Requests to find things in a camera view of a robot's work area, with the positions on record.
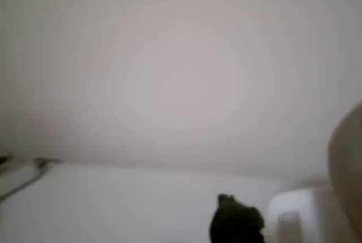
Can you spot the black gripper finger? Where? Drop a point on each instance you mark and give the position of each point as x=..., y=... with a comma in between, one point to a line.
x=236, y=223

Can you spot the white electric rice cooker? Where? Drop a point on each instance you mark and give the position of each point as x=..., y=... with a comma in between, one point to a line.
x=348, y=169

